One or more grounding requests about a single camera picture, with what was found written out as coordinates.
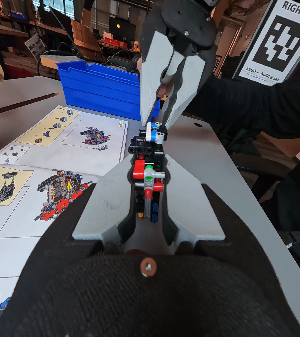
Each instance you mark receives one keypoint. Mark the black monitor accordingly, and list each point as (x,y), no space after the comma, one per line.
(122,27)

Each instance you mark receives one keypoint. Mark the black chair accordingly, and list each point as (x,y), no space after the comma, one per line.
(247,152)

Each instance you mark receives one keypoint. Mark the lego instruction booklet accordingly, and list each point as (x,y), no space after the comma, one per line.
(21,231)

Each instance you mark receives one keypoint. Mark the black white printed sheet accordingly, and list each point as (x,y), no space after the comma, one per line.
(35,46)

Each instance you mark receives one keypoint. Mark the red plastic bin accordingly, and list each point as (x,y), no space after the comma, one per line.
(114,41)

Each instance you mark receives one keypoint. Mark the small blue crate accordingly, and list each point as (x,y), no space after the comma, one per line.
(18,15)

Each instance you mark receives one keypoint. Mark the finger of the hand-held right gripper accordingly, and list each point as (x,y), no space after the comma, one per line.
(150,73)
(189,84)

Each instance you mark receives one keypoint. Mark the black red lego model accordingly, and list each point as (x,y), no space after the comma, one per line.
(139,150)

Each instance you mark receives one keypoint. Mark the wooden shelf rack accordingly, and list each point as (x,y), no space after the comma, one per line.
(5,29)

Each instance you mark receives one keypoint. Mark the person's black clothed body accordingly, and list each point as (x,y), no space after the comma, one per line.
(297,197)

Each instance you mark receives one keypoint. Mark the person's right hand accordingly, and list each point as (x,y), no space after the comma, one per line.
(164,90)

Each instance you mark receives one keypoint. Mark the grey flat box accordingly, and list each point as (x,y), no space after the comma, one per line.
(60,62)

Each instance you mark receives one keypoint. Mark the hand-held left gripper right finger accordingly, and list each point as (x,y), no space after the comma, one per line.
(192,210)

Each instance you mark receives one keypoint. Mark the blue plastic bin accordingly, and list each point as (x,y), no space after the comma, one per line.
(100,89)

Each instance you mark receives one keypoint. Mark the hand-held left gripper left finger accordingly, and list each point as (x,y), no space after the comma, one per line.
(100,210)

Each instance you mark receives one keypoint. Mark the wooden board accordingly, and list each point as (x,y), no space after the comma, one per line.
(84,36)

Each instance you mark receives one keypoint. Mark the person's right forearm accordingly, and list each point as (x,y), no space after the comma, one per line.
(257,105)

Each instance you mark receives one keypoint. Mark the white blue lego beam piece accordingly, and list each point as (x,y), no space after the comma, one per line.
(151,133)

